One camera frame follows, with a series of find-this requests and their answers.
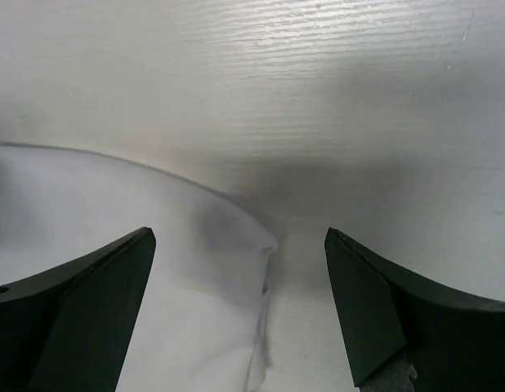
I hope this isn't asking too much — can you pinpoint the white t-shirt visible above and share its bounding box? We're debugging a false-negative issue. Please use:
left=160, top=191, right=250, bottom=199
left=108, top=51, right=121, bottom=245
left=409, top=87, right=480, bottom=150
left=0, top=146, right=277, bottom=391

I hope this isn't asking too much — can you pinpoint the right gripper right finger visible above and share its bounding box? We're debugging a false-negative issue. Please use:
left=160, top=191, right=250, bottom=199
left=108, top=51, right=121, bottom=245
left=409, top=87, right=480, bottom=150
left=324, top=229, right=505, bottom=391

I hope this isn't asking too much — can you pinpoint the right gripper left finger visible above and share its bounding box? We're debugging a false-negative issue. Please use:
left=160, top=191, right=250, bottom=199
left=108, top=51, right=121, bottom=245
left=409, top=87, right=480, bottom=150
left=0, top=227, right=156, bottom=392

